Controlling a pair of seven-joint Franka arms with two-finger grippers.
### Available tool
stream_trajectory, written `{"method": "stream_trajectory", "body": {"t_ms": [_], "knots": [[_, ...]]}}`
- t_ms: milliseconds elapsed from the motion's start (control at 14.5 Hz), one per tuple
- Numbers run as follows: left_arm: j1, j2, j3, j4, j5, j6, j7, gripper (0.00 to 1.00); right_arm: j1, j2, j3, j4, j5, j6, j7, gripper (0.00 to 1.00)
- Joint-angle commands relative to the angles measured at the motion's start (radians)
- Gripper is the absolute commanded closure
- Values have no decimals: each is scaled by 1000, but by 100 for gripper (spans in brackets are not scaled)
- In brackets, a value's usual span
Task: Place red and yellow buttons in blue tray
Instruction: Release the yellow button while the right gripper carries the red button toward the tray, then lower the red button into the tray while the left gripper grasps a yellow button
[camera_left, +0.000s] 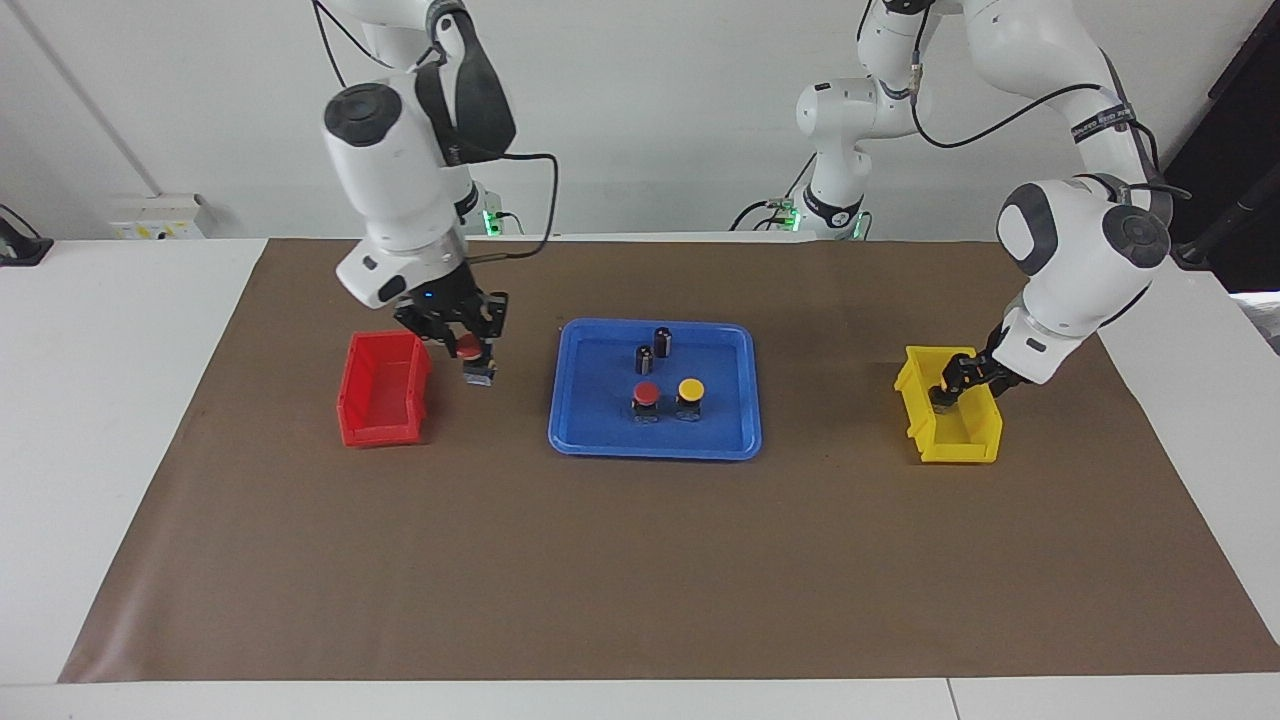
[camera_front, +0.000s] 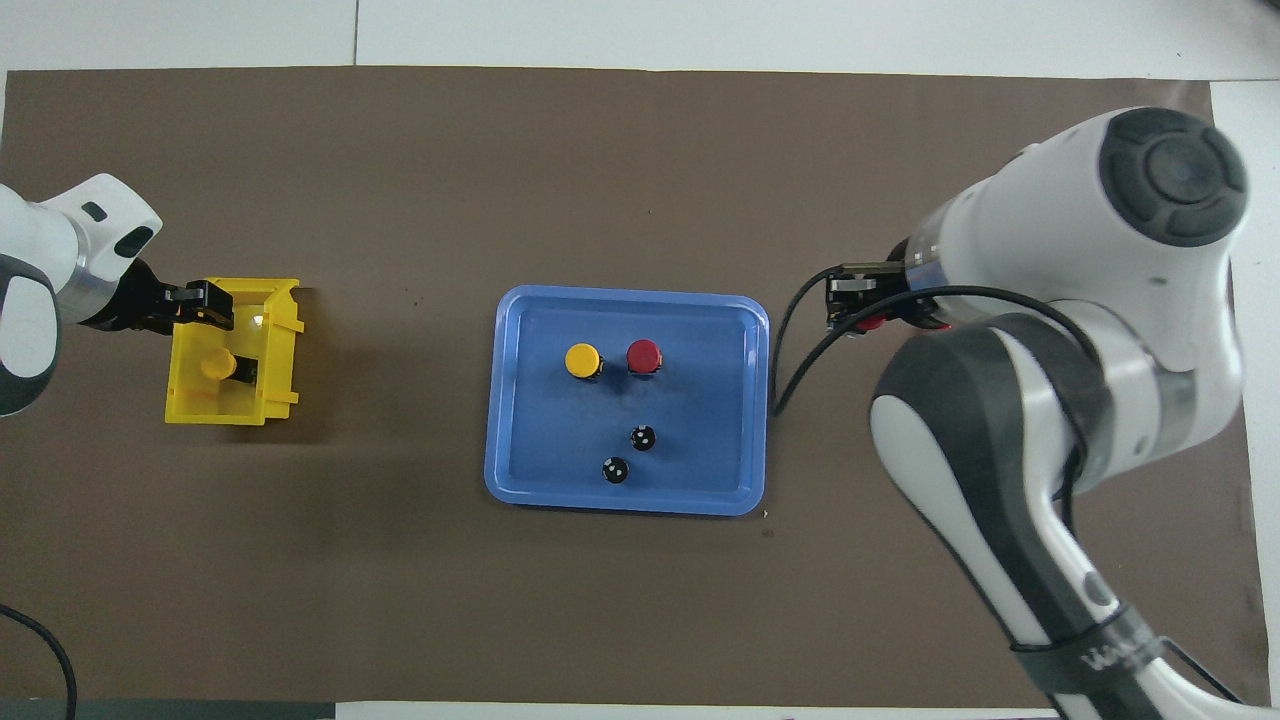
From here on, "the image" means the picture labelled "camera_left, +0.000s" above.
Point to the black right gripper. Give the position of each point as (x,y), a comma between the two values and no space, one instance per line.
(440,305)

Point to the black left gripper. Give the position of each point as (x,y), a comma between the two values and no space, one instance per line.
(1000,370)

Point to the red push button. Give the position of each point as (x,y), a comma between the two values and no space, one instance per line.
(470,347)
(645,391)

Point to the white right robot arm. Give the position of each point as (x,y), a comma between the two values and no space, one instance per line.
(390,170)

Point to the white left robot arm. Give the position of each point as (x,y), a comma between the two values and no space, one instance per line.
(1080,260)

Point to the blue plastic tray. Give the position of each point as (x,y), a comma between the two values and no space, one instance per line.
(600,420)

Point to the yellow plastic bin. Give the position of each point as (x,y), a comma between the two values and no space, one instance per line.
(960,450)

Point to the red plastic bin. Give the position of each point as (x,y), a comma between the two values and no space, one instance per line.
(385,435)

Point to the small black cylinder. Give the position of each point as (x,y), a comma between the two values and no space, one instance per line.
(662,342)
(644,360)

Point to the brown paper table mat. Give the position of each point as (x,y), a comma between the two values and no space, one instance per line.
(640,560)

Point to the white power strip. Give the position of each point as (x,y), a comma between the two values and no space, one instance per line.
(160,215)

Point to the black equipment panel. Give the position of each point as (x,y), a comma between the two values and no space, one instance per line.
(1240,150)

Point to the black desk device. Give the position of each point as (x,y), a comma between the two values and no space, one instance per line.
(20,250)

